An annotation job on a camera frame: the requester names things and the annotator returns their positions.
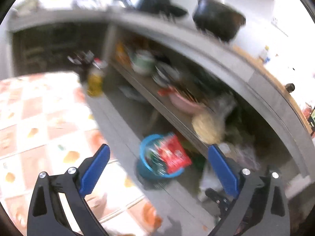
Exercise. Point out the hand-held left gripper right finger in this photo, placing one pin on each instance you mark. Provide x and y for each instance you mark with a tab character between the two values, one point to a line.
222	169

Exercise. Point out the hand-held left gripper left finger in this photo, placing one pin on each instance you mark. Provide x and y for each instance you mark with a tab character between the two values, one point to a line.
96	169

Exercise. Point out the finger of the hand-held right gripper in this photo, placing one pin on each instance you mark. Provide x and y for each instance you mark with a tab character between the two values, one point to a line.
216	195

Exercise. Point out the blue plastic basket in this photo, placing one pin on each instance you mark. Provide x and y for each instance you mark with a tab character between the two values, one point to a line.
145	167

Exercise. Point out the red snack bag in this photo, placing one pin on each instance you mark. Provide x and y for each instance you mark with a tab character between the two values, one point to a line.
174	154

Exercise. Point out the green snack packet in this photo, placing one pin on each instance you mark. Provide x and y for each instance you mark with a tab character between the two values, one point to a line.
155	162

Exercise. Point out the bag of yellow round cakes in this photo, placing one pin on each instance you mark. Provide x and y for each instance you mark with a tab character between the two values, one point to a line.
206	127

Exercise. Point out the pink plastic basin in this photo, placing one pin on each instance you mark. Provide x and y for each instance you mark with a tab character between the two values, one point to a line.
184	104

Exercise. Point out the red plastic scoop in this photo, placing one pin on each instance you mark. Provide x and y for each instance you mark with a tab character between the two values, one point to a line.
164	92

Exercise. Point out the wooden cutting board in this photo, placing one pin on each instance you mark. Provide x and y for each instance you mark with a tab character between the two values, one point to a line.
278	83

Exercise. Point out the small dark round jar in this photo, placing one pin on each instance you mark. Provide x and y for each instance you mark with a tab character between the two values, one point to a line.
289	87

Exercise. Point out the grey concrete counter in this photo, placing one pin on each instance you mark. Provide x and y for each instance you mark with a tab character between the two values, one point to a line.
221	61

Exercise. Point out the stack of white plates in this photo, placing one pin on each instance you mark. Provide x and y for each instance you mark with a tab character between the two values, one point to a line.
165	75

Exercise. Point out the stack of green white bowls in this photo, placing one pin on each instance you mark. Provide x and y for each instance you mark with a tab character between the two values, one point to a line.
142	64

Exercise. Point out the orange packets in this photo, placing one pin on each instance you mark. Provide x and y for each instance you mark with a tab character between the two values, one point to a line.
120	52

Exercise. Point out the small bottle yellow cap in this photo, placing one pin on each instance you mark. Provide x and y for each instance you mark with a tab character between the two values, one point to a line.
265	54

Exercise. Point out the black cooking pot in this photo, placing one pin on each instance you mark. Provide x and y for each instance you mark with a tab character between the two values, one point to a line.
216	19

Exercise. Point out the white wall power strip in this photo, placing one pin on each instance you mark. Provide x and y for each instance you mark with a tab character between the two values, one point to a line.
280	26

